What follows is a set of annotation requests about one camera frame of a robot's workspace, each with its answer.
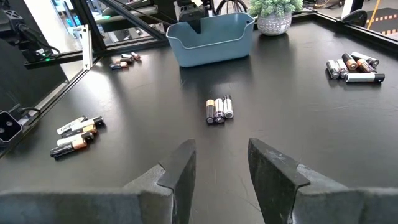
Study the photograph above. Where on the black aluminium frame strut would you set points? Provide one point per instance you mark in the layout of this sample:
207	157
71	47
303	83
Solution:
133	18
89	25

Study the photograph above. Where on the blue plastic bin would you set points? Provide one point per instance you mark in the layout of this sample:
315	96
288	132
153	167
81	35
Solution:
214	53

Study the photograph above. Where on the black table clamp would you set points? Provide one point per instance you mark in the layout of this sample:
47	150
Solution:
354	18

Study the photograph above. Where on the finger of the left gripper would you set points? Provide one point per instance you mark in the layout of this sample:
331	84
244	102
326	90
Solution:
198	27
191	26

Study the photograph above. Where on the white metal bracket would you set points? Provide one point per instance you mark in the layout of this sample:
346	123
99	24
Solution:
87	46

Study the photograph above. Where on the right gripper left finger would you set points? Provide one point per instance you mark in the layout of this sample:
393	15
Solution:
93	207

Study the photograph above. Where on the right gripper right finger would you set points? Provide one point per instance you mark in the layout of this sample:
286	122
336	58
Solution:
326	205

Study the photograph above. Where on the green plant in grey pot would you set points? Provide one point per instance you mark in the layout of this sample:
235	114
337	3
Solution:
273	23

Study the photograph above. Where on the black device with green light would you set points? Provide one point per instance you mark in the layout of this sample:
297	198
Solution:
18	34

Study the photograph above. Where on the black table-level camera box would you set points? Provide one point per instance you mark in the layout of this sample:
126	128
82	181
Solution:
8	129

